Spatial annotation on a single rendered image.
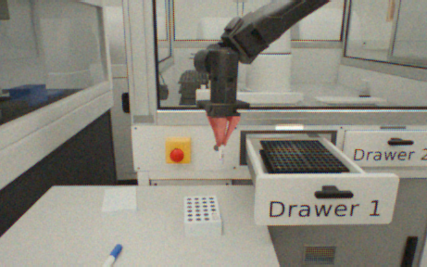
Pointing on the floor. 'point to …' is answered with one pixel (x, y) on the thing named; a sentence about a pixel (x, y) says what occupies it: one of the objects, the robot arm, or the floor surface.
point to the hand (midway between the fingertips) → (220, 142)
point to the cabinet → (336, 240)
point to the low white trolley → (132, 231)
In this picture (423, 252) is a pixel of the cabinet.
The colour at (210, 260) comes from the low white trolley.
